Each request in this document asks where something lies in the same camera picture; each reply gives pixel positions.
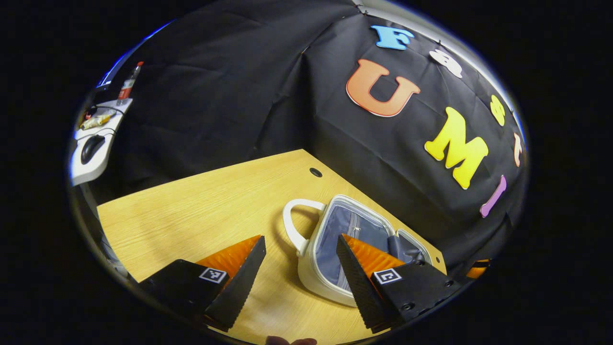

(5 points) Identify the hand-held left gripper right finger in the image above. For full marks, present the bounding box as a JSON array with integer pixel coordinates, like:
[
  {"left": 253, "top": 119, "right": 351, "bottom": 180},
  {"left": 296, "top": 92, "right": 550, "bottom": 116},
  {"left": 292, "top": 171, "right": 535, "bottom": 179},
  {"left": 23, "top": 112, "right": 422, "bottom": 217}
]
[{"left": 336, "top": 233, "right": 464, "bottom": 335}]

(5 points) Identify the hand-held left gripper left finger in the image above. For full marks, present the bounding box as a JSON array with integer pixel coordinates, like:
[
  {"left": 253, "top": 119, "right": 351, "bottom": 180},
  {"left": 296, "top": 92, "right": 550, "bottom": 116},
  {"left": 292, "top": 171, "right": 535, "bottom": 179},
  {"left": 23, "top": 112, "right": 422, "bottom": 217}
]
[{"left": 138, "top": 234, "right": 267, "bottom": 333}]

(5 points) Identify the white suitcase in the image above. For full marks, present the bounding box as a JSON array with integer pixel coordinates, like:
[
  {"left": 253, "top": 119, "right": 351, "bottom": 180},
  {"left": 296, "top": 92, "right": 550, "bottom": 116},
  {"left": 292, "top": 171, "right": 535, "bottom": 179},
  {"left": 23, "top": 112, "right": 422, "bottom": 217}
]
[{"left": 282, "top": 194, "right": 434, "bottom": 308}]

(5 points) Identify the white side desk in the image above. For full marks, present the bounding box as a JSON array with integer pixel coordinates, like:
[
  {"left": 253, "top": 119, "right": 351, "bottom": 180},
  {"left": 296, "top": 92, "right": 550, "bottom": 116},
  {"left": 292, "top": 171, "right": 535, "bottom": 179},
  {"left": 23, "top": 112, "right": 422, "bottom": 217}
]
[{"left": 70, "top": 97, "right": 134, "bottom": 187}]

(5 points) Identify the black computer mouse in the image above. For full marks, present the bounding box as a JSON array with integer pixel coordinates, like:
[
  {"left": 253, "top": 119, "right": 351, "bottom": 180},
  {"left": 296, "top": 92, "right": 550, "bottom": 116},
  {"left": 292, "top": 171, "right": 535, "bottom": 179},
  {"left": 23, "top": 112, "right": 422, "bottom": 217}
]
[{"left": 80, "top": 135, "right": 106, "bottom": 165}]

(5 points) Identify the yellowish small tube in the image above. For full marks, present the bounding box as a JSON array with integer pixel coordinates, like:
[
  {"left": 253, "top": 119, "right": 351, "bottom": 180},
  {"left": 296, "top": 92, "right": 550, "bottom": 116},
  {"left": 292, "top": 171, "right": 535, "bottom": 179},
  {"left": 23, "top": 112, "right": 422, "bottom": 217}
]
[{"left": 80, "top": 112, "right": 117, "bottom": 131}]

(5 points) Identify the red capped bottle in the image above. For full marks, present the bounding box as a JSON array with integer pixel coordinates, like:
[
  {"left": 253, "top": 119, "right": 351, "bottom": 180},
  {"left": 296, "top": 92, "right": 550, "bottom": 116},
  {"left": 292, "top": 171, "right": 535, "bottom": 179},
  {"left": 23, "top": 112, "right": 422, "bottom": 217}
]
[{"left": 117, "top": 61, "right": 145, "bottom": 107}]

